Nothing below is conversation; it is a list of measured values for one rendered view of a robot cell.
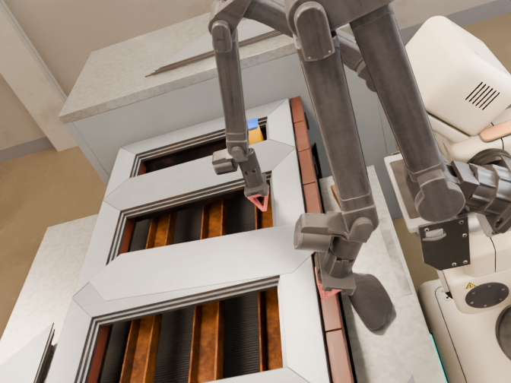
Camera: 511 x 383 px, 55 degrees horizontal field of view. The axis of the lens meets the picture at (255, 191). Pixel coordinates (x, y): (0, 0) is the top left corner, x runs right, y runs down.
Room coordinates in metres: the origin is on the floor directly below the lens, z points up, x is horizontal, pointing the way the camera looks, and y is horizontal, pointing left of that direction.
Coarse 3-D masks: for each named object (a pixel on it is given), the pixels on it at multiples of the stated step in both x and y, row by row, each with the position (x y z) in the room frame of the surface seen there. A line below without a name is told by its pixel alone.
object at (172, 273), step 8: (168, 248) 1.14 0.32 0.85; (176, 248) 1.12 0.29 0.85; (184, 248) 1.11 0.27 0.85; (168, 256) 1.11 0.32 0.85; (176, 256) 1.09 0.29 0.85; (184, 256) 1.08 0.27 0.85; (168, 264) 1.07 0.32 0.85; (176, 264) 1.06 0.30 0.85; (184, 264) 1.05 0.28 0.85; (160, 272) 1.06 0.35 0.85; (168, 272) 1.04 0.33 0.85; (176, 272) 1.03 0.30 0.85; (184, 272) 1.02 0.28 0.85; (160, 280) 1.02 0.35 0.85; (168, 280) 1.01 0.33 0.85; (176, 280) 1.00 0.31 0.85; (160, 288) 0.99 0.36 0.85; (168, 288) 0.98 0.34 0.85; (176, 288) 0.97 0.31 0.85
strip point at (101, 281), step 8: (120, 256) 1.20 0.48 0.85; (112, 264) 1.17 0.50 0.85; (104, 272) 1.16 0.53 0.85; (112, 272) 1.14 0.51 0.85; (88, 280) 1.15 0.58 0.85; (96, 280) 1.13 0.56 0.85; (104, 280) 1.12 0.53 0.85; (112, 280) 1.11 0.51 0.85; (96, 288) 1.10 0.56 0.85; (104, 288) 1.09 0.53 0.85; (104, 296) 1.06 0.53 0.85
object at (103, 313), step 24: (264, 120) 1.62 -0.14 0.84; (192, 144) 1.69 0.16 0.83; (192, 192) 1.37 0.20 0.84; (216, 192) 1.34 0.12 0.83; (120, 216) 1.41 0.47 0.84; (120, 240) 1.30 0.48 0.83; (192, 288) 0.95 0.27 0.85; (216, 288) 0.91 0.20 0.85; (240, 288) 0.89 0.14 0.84; (264, 288) 0.86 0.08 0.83; (96, 312) 1.01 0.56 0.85; (120, 312) 0.98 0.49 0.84; (144, 312) 0.95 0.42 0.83; (96, 336) 0.95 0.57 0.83
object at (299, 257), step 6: (294, 252) 0.92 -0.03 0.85; (300, 252) 0.91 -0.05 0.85; (306, 252) 0.90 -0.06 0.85; (312, 252) 0.89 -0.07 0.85; (294, 258) 0.90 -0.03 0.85; (300, 258) 0.89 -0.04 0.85; (306, 258) 0.88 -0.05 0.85; (294, 264) 0.88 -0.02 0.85; (300, 264) 0.87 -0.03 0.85; (294, 270) 0.86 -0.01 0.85
